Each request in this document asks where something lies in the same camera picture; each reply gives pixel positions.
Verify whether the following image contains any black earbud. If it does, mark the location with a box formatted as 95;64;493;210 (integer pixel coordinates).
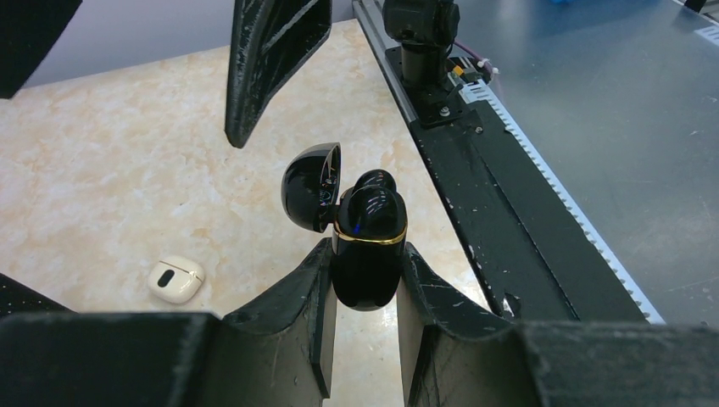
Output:
354;169;397;192
338;186;406;241

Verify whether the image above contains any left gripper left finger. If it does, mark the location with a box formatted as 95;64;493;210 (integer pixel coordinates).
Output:
1;238;337;406

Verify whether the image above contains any black earbud case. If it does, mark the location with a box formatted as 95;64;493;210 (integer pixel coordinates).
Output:
281;142;408;311

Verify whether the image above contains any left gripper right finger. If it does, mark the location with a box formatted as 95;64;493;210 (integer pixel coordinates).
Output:
396;245;718;406

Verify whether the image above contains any white earbud case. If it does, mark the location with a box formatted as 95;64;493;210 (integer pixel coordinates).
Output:
147;255;206;304

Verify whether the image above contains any black microphone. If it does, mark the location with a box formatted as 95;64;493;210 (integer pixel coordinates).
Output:
0;274;69;318

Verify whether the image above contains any black earbud front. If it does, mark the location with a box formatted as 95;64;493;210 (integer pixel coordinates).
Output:
354;169;397;192

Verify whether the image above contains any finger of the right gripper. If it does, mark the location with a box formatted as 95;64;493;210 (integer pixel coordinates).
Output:
1;0;82;99
224;0;332;148

